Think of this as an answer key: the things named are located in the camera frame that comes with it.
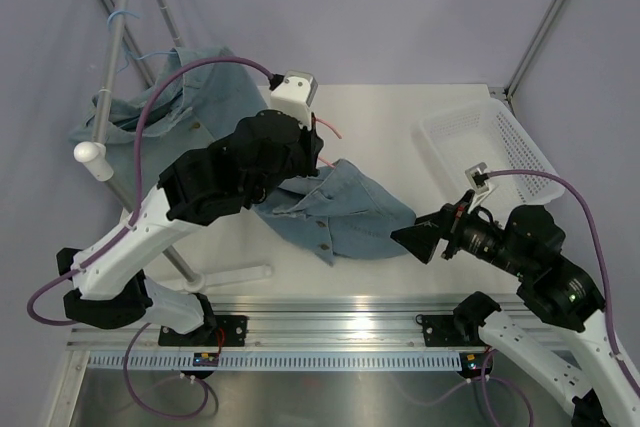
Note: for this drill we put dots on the white clothes rack stand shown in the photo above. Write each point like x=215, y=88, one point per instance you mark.
x=89, y=138

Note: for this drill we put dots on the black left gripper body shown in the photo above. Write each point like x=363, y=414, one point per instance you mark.
x=305, y=160

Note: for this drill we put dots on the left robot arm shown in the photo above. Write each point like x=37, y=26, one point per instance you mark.
x=110, y=289

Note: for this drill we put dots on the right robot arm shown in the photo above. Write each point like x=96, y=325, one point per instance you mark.
x=595, y=392

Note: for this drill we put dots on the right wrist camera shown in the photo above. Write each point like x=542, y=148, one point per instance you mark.
x=481, y=188

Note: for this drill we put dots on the white slotted cable duct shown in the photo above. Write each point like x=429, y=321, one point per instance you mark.
x=239, y=361

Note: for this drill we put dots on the pink wire hanger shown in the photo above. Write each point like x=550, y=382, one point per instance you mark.
x=330, y=134

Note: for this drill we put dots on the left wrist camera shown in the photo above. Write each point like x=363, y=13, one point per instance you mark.
x=292, y=94

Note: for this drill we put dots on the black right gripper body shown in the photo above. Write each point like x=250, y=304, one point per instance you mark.
x=470, y=231

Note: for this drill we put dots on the aluminium rail base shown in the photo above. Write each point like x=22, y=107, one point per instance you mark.
x=339, y=324

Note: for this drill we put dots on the white plastic basket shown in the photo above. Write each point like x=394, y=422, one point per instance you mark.
x=453, y=139

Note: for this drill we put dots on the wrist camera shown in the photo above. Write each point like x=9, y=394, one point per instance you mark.
x=292, y=94
x=481, y=188

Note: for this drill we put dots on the blue wire hanger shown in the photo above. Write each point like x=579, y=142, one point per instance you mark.
x=130, y=48

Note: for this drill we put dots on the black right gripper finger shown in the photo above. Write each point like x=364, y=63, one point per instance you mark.
x=435, y=226
x=422, y=250

